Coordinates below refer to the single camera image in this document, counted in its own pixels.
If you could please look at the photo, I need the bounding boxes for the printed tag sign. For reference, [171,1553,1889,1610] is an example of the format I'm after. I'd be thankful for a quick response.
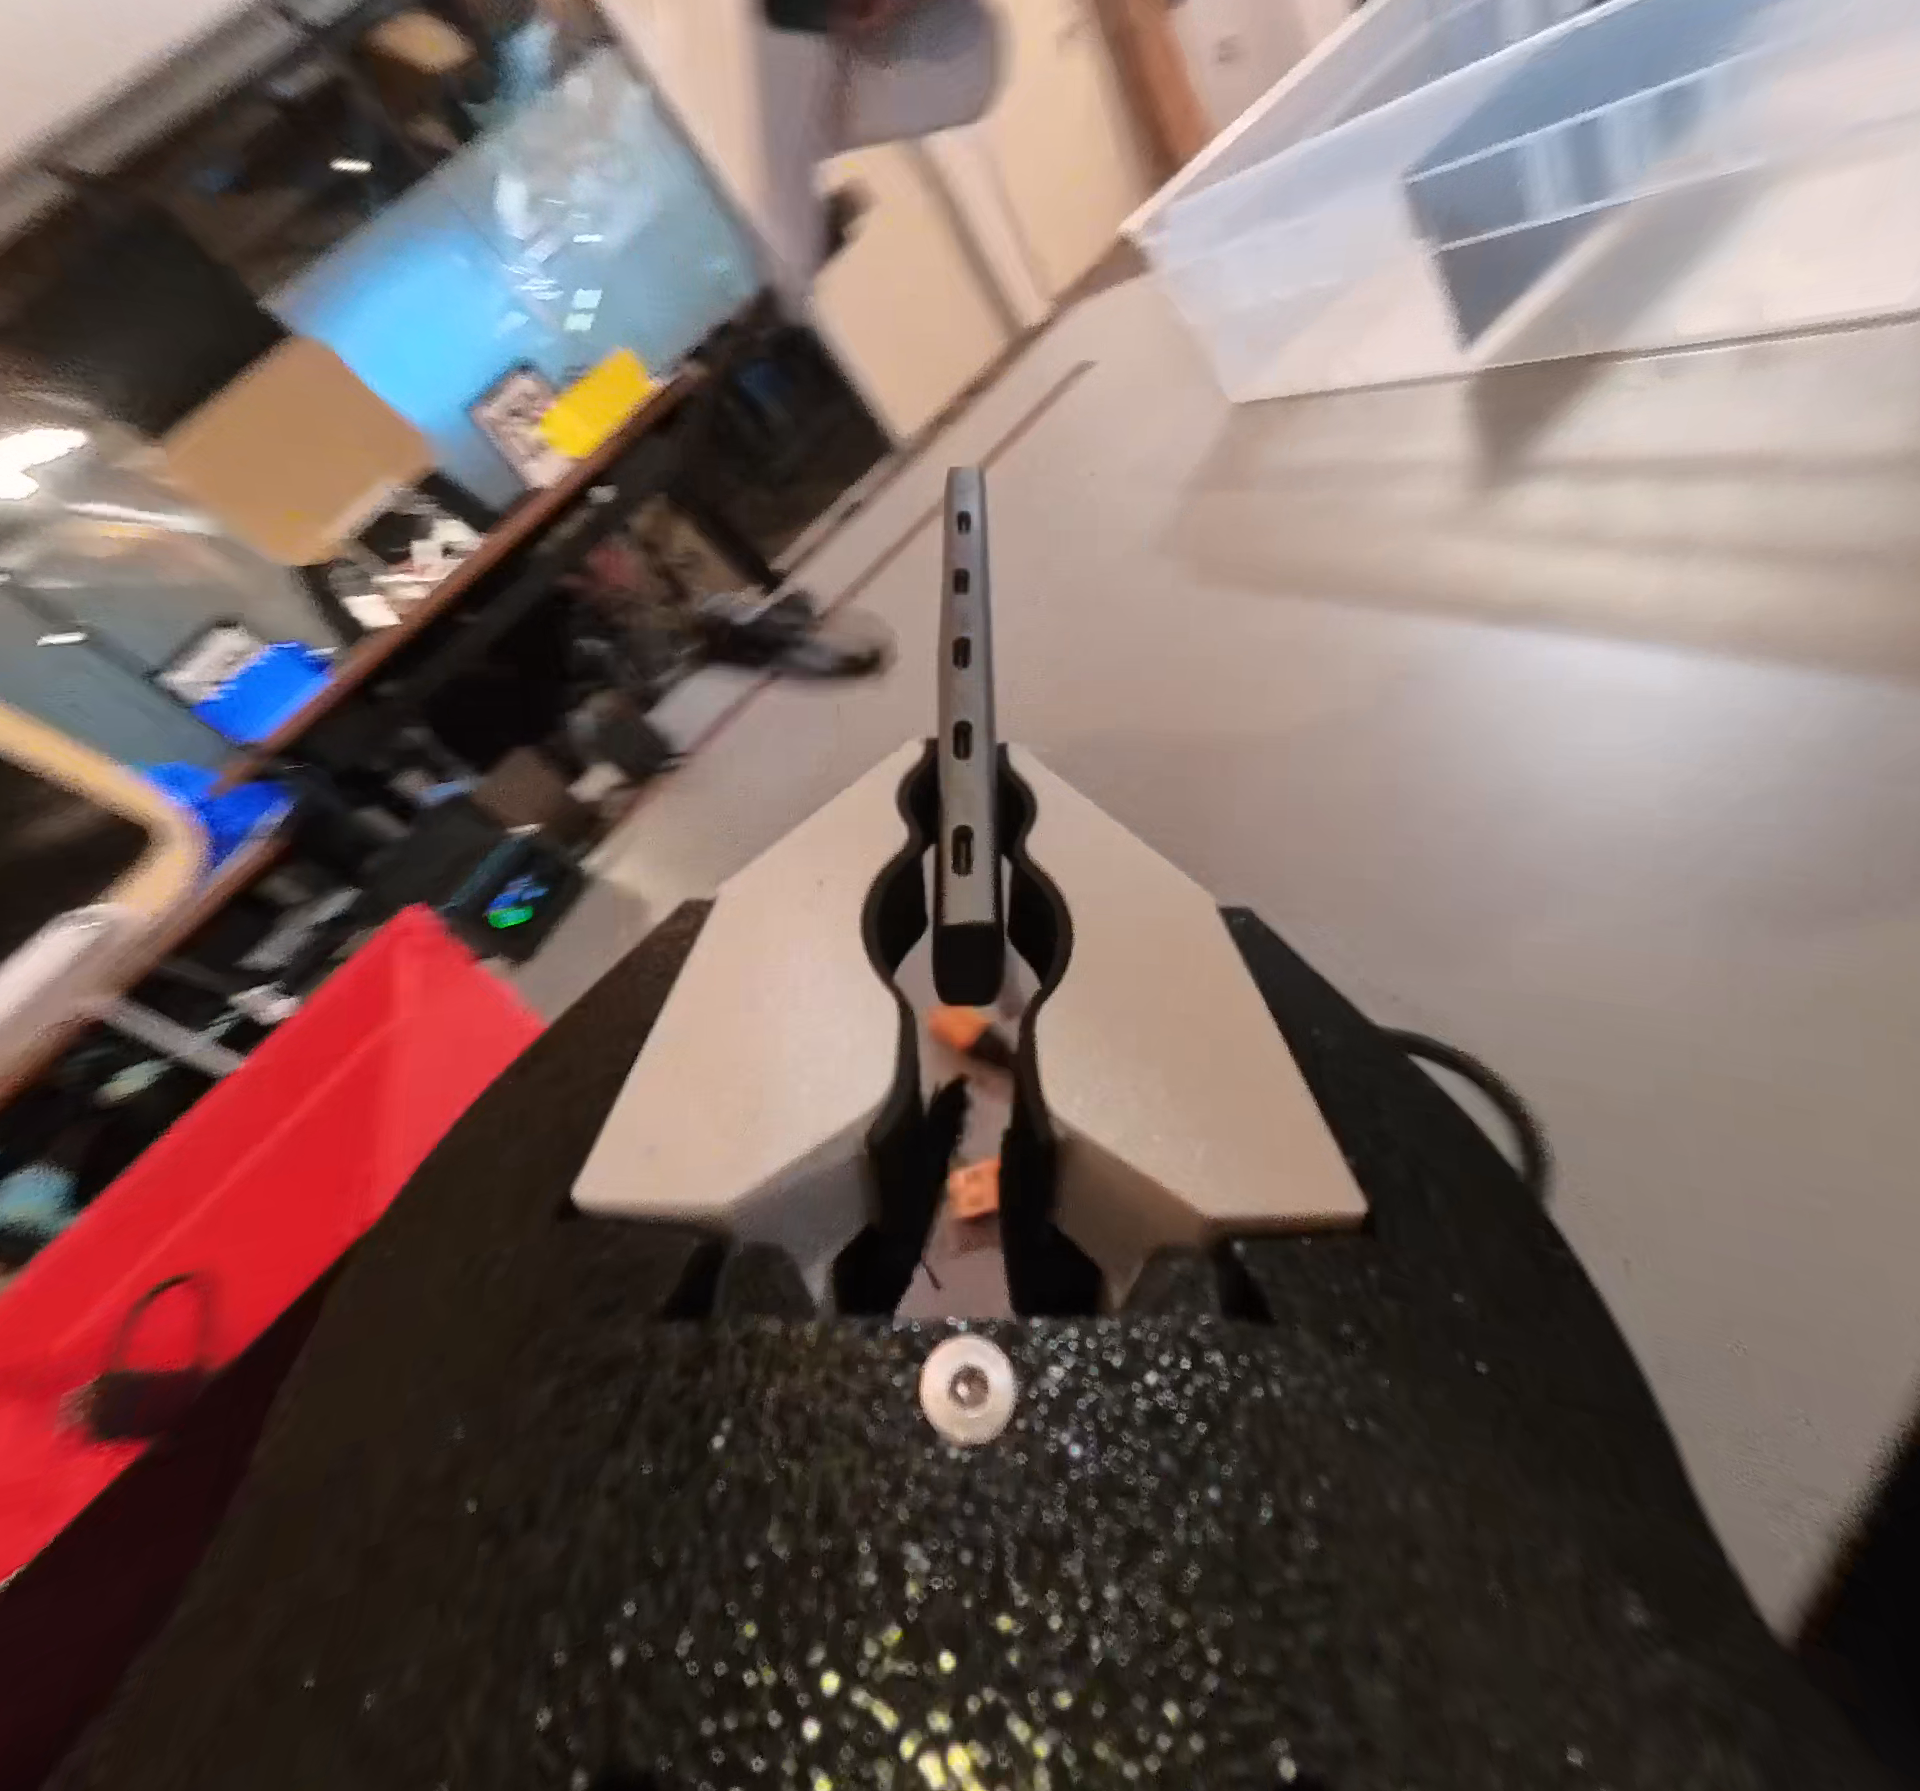
[468,364,568,491]
[157,619,268,707]

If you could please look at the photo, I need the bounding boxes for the clear plastic bin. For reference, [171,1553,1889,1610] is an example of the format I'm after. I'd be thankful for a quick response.
[1122,0,1920,404]

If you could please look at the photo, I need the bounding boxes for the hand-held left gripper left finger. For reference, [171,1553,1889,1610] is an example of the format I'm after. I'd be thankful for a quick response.
[568,739,972,1316]

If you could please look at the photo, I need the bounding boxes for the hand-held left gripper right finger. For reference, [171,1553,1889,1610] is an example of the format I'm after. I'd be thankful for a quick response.
[995,739,1372,1316]

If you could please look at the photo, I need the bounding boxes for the black power station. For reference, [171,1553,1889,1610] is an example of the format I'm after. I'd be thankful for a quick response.
[448,832,589,964]

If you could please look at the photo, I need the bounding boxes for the grey usb hub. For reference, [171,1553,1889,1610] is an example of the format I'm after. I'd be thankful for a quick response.
[932,464,1003,1005]

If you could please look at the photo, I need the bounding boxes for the small blue plastic bin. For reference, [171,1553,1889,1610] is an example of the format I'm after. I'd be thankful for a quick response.
[196,644,337,746]

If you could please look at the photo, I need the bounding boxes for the black wall screen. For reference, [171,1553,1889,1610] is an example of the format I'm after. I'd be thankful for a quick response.
[0,195,291,439]

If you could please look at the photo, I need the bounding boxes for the black orange-plug cable yellow tie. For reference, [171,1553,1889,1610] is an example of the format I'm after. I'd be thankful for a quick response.
[922,1003,1006,1225]

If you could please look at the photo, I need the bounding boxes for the red plastic bin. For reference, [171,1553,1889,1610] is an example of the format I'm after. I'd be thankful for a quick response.
[0,904,543,1586]

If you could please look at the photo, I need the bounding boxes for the short black hub cable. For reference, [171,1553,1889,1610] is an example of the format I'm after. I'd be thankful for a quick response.
[1379,1029,1550,1200]

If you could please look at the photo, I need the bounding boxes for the large blue plastic bin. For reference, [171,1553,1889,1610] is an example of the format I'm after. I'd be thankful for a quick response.
[141,760,297,855]

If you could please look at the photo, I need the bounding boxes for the yellow plastic bin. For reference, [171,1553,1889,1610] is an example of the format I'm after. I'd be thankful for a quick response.
[535,348,664,460]

